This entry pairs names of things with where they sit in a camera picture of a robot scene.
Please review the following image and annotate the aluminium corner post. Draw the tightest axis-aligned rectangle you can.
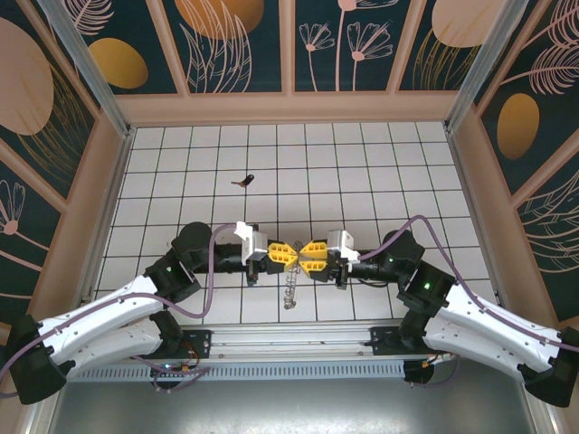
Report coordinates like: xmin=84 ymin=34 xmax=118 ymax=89
xmin=35 ymin=0 xmax=137 ymax=139
xmin=442 ymin=0 xmax=533 ymax=132

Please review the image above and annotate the grey metal sheet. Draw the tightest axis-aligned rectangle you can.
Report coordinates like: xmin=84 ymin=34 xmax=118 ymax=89
xmin=44 ymin=356 xmax=539 ymax=434

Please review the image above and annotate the aluminium table side rail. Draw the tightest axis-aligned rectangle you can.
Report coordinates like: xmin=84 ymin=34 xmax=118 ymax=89
xmin=445 ymin=127 xmax=506 ymax=317
xmin=80 ymin=127 xmax=137 ymax=326

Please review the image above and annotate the small circuit board with wires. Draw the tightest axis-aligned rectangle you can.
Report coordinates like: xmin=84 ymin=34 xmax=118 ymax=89
xmin=150 ymin=360 xmax=203 ymax=379

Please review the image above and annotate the yellow connector with red wires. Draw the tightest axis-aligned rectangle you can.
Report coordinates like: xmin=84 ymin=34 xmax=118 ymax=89
xmin=418 ymin=352 xmax=454 ymax=370

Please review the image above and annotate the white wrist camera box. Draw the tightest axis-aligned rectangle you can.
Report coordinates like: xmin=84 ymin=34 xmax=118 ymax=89
xmin=233 ymin=220 xmax=271 ymax=267
xmin=326 ymin=228 xmax=361 ymax=268

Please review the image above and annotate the slotted grey cable duct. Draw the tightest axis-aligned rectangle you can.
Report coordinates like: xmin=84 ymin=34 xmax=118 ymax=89
xmin=67 ymin=359 xmax=408 ymax=383

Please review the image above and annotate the long aluminium base rail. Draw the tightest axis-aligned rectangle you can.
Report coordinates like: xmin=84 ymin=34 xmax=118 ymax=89
xmin=43 ymin=319 xmax=537 ymax=363

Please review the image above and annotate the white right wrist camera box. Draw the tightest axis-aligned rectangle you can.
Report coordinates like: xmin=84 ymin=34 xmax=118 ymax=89
xmin=326 ymin=228 xmax=361 ymax=268

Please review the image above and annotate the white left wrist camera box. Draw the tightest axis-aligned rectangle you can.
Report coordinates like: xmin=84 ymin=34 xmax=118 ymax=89
xmin=233 ymin=220 xmax=271 ymax=267

